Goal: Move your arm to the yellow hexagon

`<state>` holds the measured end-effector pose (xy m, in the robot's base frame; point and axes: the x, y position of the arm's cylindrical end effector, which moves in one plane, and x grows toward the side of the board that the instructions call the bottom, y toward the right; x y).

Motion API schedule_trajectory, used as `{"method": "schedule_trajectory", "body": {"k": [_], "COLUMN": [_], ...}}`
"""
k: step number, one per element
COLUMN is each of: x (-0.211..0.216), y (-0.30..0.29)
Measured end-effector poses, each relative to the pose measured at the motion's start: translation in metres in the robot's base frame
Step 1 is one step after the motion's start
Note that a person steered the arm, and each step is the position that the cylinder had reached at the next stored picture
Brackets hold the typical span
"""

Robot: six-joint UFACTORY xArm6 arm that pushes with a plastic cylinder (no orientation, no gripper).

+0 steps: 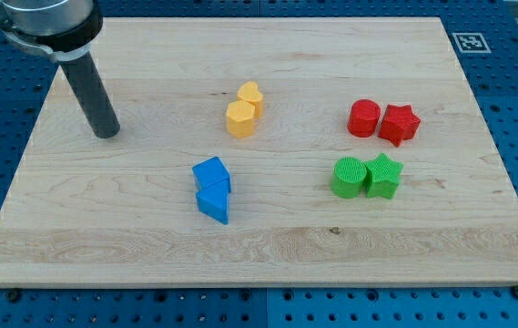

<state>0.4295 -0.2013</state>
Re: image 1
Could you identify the light wooden board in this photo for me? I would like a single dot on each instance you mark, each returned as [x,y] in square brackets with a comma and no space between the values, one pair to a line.
[85,212]

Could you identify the green cylinder block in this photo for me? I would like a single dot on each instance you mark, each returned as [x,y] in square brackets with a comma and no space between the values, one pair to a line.
[348,177]

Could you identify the green star block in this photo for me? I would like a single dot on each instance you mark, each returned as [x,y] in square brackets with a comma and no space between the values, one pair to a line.
[383,177]

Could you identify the yellow hexagon block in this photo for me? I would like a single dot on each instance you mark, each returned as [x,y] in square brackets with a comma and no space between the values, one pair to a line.
[240,118]

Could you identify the black bolt left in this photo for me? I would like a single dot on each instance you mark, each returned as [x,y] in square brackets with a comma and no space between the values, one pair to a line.
[13,295]

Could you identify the yellow heart block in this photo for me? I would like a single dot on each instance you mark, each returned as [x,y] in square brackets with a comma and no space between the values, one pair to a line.
[249,92]

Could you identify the blue triangle block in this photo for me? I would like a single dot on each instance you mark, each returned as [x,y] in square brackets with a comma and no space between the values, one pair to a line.
[213,201]

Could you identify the red cylinder block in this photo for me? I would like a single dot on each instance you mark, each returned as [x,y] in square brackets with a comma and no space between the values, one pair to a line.
[364,117]

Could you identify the blue cube block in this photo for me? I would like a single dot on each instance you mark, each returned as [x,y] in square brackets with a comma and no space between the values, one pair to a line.
[210,172]

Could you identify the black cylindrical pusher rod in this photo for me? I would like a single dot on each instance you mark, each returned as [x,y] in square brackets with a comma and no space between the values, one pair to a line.
[86,83]

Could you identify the white fiducial marker tag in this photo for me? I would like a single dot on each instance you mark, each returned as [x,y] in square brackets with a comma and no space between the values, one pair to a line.
[471,43]

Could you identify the red star block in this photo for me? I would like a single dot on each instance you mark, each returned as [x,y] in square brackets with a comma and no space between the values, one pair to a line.
[398,124]

